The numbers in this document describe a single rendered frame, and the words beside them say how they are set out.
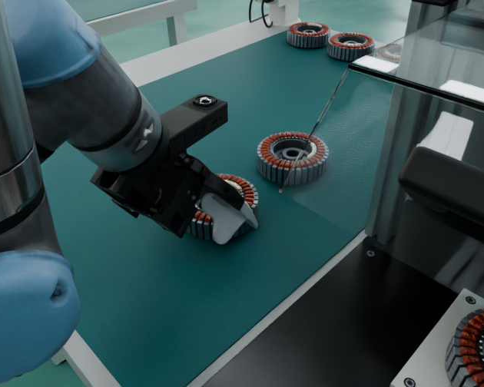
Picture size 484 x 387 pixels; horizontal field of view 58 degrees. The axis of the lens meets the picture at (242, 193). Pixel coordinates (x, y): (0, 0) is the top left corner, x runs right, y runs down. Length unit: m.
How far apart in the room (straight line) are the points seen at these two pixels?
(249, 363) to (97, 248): 0.27
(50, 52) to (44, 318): 0.17
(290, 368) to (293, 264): 0.15
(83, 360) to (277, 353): 0.20
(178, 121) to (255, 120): 0.38
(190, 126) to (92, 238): 0.24
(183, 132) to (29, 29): 0.20
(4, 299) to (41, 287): 0.02
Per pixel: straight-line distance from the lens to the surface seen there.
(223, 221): 0.52
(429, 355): 0.47
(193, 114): 0.49
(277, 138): 0.72
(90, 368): 0.50
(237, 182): 0.62
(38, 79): 0.32
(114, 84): 0.36
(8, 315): 0.23
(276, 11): 1.36
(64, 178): 0.76
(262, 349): 0.46
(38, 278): 0.22
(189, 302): 0.52
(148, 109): 0.40
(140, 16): 1.60
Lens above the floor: 1.16
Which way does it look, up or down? 38 degrees down
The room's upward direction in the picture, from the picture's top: 2 degrees counter-clockwise
